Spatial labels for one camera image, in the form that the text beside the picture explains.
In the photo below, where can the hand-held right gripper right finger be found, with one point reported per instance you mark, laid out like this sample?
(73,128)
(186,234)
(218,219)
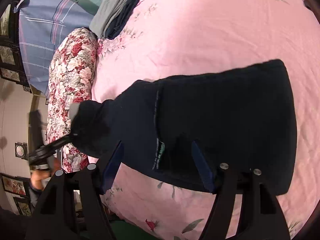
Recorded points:
(203,170)

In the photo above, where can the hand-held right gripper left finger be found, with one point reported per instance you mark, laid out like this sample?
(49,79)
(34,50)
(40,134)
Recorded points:
(112,170)

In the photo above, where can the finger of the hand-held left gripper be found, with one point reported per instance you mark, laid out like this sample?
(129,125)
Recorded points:
(58,143)

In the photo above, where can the dark navy pants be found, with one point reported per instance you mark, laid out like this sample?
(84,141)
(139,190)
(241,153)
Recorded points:
(225,117)

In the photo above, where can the person's left hand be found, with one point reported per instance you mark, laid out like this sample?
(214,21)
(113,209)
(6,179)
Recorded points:
(40,177)

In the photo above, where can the red floral pillow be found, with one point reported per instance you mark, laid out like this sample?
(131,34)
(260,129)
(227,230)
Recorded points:
(70,80)

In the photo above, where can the dark carved picture screen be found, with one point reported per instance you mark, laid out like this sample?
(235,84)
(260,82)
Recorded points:
(10,55)

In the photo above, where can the purple plaid pillow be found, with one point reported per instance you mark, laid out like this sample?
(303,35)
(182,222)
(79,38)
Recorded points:
(40,42)

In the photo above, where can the pink floral bedsheet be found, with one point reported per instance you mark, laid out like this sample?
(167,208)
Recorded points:
(200,30)

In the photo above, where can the dark blue folded garment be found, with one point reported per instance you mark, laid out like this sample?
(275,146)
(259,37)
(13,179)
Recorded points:
(125,17)

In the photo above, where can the grey folded garment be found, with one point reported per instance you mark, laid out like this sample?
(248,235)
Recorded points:
(110,10)

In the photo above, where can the round framed wall picture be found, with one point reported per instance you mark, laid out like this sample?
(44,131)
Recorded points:
(21,150)

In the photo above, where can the dark framed wall picture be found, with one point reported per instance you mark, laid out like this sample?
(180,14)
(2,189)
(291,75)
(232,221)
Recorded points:
(23,206)
(13,185)

